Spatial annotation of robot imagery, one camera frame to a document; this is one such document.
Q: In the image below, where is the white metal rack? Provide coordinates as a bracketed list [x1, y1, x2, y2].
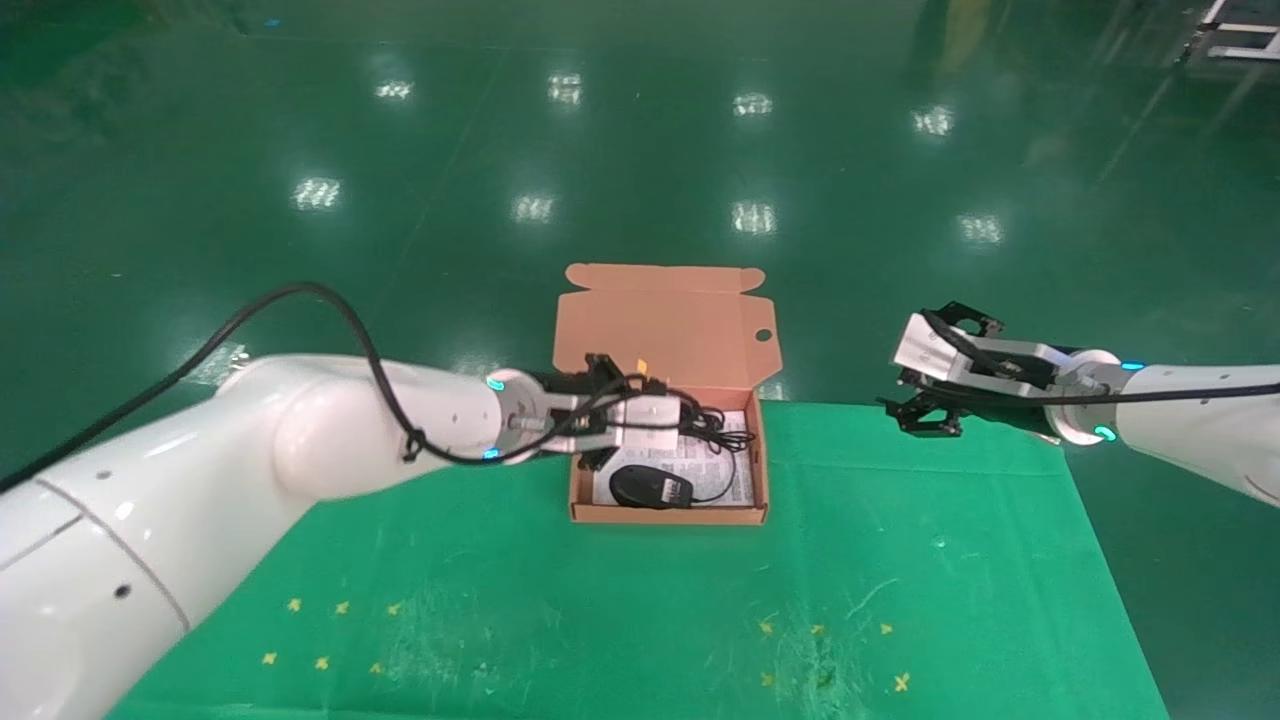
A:
[1178, 0, 1280, 67]

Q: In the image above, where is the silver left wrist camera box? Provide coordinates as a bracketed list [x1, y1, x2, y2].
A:
[508, 392, 688, 459]

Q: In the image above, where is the black data cable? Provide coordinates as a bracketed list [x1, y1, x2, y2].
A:
[676, 392, 758, 453]

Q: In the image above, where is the open brown cardboard box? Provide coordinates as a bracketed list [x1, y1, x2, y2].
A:
[552, 263, 785, 527]

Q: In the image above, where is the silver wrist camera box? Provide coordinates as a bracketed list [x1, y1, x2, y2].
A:
[892, 311, 1063, 393]
[508, 392, 688, 459]

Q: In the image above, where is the white printed instruction sheet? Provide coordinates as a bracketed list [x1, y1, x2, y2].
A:
[591, 409, 757, 509]

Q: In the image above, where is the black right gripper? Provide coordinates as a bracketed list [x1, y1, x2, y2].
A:
[877, 299, 1053, 439]

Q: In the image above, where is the black wired computer mouse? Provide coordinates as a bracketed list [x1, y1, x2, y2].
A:
[608, 440, 753, 512]

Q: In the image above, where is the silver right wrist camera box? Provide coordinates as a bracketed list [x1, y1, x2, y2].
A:
[892, 311, 1063, 393]

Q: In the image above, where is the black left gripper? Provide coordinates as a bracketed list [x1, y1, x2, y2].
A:
[526, 352, 629, 474]

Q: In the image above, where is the green table mat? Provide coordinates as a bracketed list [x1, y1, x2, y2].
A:
[105, 365, 1171, 720]

